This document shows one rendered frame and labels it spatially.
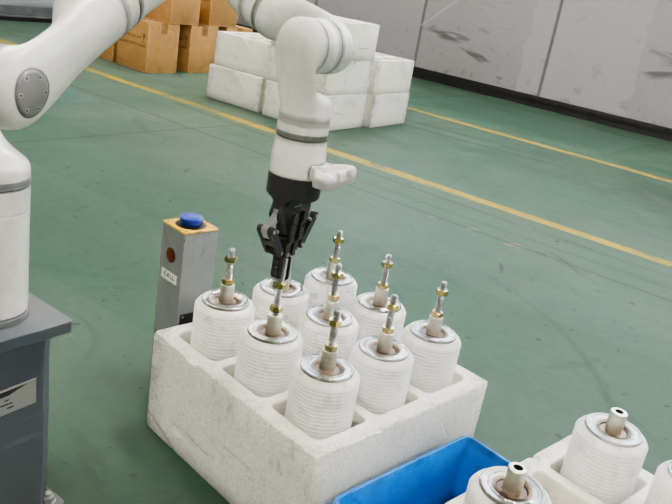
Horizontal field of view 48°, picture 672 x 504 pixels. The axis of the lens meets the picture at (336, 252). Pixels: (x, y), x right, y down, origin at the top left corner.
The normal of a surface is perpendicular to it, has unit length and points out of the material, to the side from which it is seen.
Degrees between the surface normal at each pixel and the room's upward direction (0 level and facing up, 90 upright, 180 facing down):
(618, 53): 90
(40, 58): 70
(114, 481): 0
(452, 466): 88
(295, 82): 105
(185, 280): 90
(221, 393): 90
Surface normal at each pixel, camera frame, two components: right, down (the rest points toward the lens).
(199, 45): 0.79, 0.33
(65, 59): 0.95, 0.13
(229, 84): -0.59, 0.19
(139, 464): 0.16, -0.92
